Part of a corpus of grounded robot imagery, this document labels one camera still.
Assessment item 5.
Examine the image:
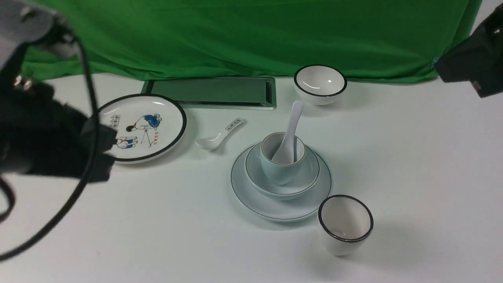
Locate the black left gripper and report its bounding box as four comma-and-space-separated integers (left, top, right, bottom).
0, 81, 117, 183

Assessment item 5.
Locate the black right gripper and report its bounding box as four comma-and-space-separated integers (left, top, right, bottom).
434, 5, 503, 98

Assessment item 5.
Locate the pale green shallow bowl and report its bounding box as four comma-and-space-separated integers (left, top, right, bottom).
244, 143, 320, 200

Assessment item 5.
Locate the plain white ceramic spoon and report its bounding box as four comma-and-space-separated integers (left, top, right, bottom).
272, 101, 304, 165

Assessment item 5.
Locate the pale green cup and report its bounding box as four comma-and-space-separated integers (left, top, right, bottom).
259, 132, 308, 185

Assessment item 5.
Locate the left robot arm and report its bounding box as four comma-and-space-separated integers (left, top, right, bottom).
1, 0, 116, 183

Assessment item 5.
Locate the green backdrop cloth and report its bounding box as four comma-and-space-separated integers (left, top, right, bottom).
37, 0, 481, 84

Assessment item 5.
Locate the illustrated black-rimmed white plate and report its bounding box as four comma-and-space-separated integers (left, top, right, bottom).
99, 94, 187, 164

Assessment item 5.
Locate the small black-rimmed white bowl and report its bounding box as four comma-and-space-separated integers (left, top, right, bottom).
293, 65, 347, 106

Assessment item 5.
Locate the small printed white spoon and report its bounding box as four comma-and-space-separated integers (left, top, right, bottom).
195, 118, 247, 151

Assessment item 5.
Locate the black-rimmed white cup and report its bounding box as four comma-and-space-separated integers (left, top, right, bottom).
318, 195, 374, 256

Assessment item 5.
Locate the pale green flat plate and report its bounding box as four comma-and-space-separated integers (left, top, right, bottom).
230, 144, 332, 222

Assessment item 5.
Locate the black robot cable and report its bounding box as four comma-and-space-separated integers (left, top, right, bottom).
0, 37, 101, 262

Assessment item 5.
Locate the metal table cable hatch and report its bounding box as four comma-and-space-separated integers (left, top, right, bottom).
141, 77, 277, 110

